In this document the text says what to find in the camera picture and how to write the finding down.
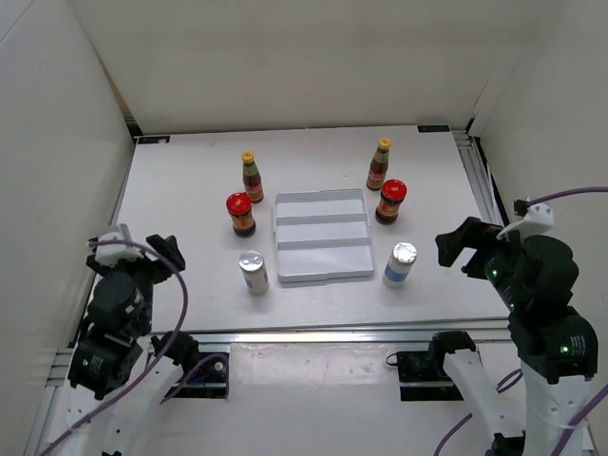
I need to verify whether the red-lid sauce jar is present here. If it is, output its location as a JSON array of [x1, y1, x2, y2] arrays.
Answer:
[[226, 192, 257, 238], [375, 179, 408, 224]]

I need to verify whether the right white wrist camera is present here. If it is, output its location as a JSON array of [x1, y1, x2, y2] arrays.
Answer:
[[497, 199, 555, 239]]

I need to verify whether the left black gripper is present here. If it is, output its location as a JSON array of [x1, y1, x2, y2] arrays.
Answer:
[[86, 234, 183, 334]]

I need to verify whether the left tall sauce bottle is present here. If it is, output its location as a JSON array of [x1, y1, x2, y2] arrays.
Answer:
[[241, 150, 264, 203]]

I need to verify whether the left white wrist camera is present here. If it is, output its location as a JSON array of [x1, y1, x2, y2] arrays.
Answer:
[[89, 223, 143, 267]]

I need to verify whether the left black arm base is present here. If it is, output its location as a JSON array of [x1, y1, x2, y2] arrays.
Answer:
[[161, 346, 230, 404]]

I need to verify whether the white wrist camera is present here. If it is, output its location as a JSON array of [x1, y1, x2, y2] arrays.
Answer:
[[497, 199, 555, 239], [89, 223, 143, 267]]

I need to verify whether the black corner label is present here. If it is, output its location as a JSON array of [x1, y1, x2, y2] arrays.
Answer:
[[417, 124, 450, 133], [137, 135, 171, 144]]

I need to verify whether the left black corner label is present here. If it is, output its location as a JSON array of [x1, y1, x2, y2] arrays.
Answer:
[[137, 135, 171, 144]]

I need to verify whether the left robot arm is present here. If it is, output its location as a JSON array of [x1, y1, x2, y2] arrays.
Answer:
[[42, 226, 189, 455]]

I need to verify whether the right tall sauce bottle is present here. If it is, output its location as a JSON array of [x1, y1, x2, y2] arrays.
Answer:
[[366, 137, 391, 191]]

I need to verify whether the right black corner label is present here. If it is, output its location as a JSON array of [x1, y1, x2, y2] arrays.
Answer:
[[417, 124, 450, 133]]

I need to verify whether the aluminium frame rail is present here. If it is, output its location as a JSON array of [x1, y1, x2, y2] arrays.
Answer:
[[51, 320, 514, 352]]

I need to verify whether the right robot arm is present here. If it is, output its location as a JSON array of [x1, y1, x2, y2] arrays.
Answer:
[[427, 217, 605, 455]]

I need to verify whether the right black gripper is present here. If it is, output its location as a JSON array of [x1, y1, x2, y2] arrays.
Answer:
[[434, 216, 526, 309]]

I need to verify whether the white divided organizer tray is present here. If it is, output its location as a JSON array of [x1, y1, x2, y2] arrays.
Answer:
[[274, 189, 375, 284]]

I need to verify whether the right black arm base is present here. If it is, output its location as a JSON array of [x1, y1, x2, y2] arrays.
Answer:
[[386, 351, 463, 402]]

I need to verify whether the white silver-cap shaker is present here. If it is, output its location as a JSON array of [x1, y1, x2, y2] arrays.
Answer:
[[238, 250, 270, 295], [382, 242, 418, 288]]

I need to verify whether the tall sauce bottle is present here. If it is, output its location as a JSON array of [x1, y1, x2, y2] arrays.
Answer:
[[366, 137, 391, 191], [241, 150, 264, 203]]

